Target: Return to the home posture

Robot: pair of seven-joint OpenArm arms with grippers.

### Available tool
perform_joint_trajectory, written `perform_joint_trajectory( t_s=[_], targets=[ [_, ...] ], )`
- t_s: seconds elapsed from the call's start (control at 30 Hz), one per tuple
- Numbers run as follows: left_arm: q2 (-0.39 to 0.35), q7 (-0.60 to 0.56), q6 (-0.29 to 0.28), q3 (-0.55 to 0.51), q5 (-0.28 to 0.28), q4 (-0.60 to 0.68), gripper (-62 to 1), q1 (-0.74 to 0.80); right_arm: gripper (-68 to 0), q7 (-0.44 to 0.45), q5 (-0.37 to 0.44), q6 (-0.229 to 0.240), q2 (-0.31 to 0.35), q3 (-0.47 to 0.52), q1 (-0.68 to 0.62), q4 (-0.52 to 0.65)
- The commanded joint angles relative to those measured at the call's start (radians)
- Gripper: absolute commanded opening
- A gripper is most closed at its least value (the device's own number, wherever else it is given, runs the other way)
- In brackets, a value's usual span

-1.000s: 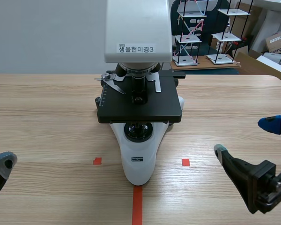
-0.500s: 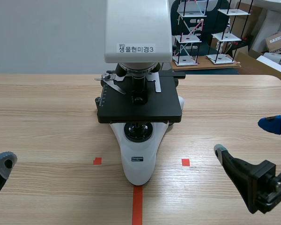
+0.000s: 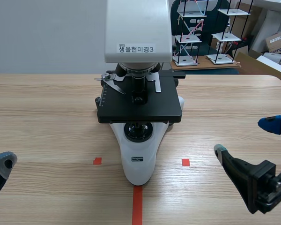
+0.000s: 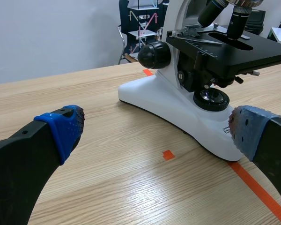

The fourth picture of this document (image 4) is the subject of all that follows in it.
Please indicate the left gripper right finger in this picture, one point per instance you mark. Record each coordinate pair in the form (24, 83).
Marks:
(267, 145)

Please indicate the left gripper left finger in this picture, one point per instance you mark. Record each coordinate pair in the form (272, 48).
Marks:
(25, 164)

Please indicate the white and black microscope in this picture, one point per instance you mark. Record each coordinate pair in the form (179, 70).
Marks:
(201, 77)

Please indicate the black case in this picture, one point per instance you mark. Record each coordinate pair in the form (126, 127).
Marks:
(256, 22)

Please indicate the tiered model with pink straws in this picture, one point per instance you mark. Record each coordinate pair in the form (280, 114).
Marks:
(142, 35)

